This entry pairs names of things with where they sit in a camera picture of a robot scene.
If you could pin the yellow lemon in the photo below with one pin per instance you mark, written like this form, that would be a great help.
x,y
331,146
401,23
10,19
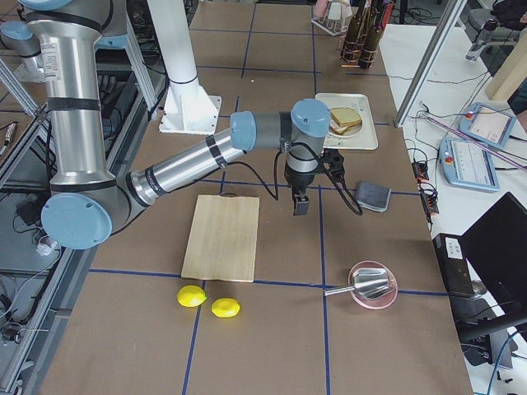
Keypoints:
x,y
225,307
191,296

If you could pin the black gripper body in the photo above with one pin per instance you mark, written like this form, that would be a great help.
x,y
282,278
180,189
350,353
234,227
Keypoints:
x,y
298,180

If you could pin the wooden cutting board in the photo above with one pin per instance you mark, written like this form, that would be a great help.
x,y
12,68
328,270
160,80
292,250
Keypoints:
x,y
222,239

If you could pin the bread slice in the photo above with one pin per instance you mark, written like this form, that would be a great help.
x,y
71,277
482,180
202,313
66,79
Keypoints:
x,y
345,117
345,130

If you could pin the grey folded cloth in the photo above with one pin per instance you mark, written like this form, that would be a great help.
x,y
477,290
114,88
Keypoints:
x,y
373,197

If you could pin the silver grabber stick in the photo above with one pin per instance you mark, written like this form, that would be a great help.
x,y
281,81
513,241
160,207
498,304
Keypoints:
x,y
493,151

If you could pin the front green wine bottle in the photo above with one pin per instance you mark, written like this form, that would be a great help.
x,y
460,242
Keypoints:
x,y
357,26

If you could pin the near teach pendant tablet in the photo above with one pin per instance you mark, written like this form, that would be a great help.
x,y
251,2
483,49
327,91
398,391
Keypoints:
x,y
466,165

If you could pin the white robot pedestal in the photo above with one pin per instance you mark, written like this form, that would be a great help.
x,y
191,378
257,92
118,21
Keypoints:
x,y
188,107

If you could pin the black computer box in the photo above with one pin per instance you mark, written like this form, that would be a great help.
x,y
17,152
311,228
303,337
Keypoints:
x,y
454,268

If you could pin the middle dark wine bottle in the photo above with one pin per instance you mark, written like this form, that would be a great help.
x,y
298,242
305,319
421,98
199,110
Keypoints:
x,y
372,35

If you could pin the third robot base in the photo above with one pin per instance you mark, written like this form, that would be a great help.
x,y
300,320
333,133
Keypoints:
x,y
16,36

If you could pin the pink bowl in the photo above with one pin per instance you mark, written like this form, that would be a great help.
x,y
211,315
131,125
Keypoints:
x,y
383,302

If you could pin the metal scoop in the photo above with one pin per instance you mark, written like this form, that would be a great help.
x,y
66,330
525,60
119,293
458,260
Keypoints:
x,y
368,283

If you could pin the teach pendant tablet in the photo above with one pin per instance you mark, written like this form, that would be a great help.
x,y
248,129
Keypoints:
x,y
487,124
466,165

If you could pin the black laptop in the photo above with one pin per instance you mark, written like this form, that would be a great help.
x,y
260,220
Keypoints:
x,y
495,246

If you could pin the aluminium frame post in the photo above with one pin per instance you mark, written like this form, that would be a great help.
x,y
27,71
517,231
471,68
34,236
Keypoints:
x,y
445,25

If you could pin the copper wire bottle rack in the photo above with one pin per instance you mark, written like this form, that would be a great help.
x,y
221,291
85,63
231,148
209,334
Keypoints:
x,y
351,50

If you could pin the lilac pink cup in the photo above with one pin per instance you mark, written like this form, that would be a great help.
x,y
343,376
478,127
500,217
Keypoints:
x,y
320,8

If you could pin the white wire cup rack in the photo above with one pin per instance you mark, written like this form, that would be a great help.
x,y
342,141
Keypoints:
x,y
336,19

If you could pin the right yellow lemon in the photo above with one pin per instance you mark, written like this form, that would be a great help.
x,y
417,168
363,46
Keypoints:
x,y
191,296

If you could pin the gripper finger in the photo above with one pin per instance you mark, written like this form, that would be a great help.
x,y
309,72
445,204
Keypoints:
x,y
301,202

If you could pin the left yellow lemon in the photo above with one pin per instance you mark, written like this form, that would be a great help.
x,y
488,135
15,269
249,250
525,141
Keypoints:
x,y
225,307

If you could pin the cream bear tray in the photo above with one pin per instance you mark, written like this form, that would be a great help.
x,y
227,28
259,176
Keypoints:
x,y
366,139

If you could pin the white round plate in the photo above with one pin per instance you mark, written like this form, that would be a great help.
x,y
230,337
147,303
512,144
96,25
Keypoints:
x,y
344,122

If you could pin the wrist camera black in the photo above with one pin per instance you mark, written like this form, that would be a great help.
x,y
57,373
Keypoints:
x,y
334,164

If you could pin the far teach pendant tablet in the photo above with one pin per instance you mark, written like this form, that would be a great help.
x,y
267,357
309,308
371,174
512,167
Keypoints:
x,y
487,124

